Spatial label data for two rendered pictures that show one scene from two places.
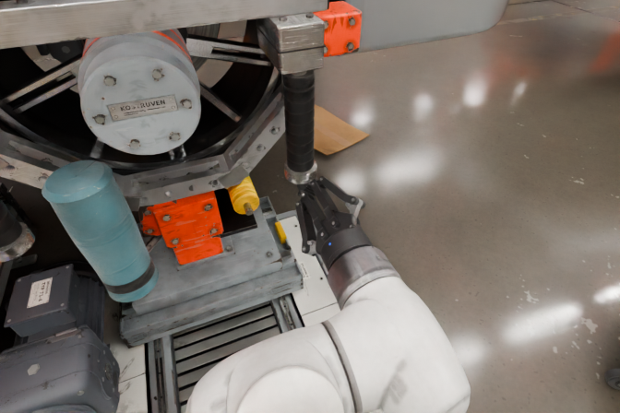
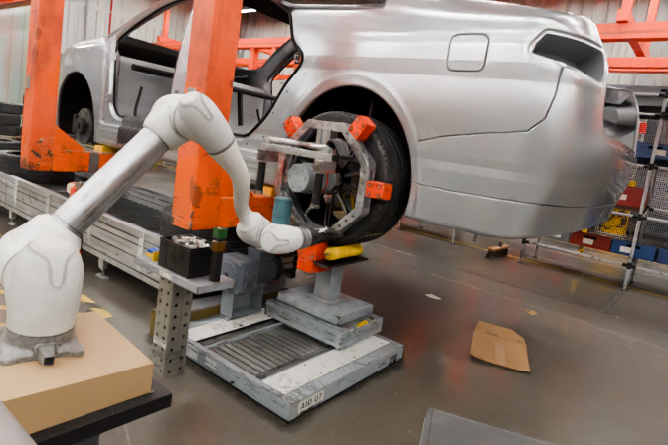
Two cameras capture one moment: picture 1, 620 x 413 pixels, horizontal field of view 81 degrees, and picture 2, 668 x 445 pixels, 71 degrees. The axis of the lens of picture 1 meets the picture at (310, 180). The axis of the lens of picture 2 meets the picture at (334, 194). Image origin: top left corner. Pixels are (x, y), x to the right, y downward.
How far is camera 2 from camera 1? 177 cm
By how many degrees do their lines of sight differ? 62
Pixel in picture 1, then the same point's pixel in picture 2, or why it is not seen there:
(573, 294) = not seen: outside the picture
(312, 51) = (320, 167)
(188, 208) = not seen: hidden behind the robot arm
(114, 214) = (282, 210)
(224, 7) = (311, 154)
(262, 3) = (318, 155)
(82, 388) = (241, 264)
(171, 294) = (291, 297)
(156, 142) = (296, 187)
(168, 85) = (303, 173)
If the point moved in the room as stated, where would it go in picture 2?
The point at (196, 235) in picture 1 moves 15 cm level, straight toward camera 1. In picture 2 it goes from (306, 254) to (286, 258)
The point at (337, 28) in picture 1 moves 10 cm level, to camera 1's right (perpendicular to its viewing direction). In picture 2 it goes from (374, 187) to (388, 191)
